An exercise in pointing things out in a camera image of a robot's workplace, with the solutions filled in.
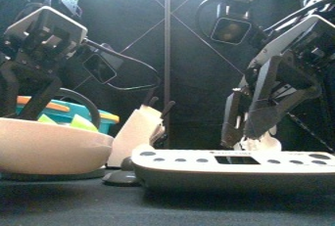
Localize dark grey toy pan lid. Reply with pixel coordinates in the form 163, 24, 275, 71
101, 156, 144, 187

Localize small green toy piece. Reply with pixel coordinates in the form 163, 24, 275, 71
37, 113, 59, 126

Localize large green toy piece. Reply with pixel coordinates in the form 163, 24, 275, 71
70, 113, 101, 133

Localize white digital kitchen scale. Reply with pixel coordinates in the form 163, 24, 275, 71
130, 144, 335, 196

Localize pink toy bowl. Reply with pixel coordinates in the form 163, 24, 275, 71
0, 116, 117, 176

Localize teal box with orange lid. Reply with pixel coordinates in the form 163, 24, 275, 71
17, 95, 121, 135

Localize white toy knife block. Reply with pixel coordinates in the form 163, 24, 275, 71
106, 104, 168, 168

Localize black curved handle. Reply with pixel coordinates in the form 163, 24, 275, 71
55, 87, 102, 130

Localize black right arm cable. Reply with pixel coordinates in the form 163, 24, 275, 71
263, 0, 335, 32

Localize dark toy knife handle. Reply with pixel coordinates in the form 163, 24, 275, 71
143, 96, 160, 109
160, 100, 177, 119

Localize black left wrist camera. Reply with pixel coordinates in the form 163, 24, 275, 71
82, 43, 126, 85

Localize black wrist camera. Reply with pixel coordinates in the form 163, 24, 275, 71
210, 0, 266, 46
82, 43, 126, 85

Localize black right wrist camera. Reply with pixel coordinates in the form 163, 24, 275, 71
210, 0, 266, 46

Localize thin diagonal brace wire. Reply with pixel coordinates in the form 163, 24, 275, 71
120, 0, 220, 54
129, 0, 247, 75

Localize vertical metal frame pole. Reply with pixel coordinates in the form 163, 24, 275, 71
164, 0, 173, 150

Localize black right camera cable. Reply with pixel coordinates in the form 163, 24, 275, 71
196, 0, 231, 40

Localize black camera cable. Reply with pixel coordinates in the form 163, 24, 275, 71
84, 38, 163, 92
196, 0, 231, 40

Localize black left camera cable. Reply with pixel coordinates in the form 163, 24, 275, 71
84, 38, 163, 92

